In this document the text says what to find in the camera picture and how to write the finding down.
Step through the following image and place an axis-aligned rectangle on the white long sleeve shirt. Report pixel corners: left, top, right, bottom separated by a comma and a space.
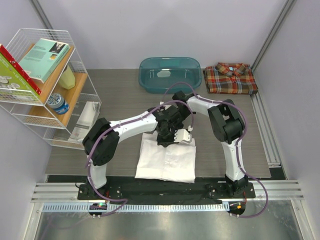
134, 133, 196, 184

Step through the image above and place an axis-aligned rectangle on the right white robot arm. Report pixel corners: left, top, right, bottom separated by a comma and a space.
172, 91, 249, 198

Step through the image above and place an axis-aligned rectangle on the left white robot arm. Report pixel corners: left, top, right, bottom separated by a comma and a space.
82, 105, 190, 200

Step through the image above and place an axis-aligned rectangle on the teal plastic basin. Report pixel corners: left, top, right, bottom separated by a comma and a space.
138, 57, 203, 94

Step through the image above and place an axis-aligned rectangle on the folded plaid flannel shirt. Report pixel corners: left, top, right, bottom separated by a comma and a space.
203, 62, 259, 95

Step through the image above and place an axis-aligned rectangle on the bagged manual booklet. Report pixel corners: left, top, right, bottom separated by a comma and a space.
67, 101, 100, 143

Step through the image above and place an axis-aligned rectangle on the blue white round jar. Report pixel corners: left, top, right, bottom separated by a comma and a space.
47, 93, 69, 115

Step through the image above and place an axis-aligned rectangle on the teal paperback book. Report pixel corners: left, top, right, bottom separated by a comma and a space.
19, 38, 71, 84

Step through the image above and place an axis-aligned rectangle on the green book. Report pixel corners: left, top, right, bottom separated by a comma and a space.
0, 54, 39, 104

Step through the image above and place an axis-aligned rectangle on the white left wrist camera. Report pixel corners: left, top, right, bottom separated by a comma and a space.
173, 129, 193, 144

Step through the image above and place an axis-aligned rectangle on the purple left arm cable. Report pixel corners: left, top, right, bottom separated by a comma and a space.
47, 99, 197, 230

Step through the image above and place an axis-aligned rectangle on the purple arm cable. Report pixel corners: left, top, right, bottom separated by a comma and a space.
159, 81, 270, 221
47, 99, 197, 230

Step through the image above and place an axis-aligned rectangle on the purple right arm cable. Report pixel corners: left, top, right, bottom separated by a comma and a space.
159, 81, 270, 221

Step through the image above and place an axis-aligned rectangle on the slotted grey cable duct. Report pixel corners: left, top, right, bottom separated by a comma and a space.
42, 202, 230, 213

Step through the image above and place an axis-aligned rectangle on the white wire shelf rack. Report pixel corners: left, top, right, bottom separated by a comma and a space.
0, 28, 102, 150

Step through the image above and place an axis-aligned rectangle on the aluminium frame rail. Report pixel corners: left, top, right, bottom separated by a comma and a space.
31, 180, 304, 203

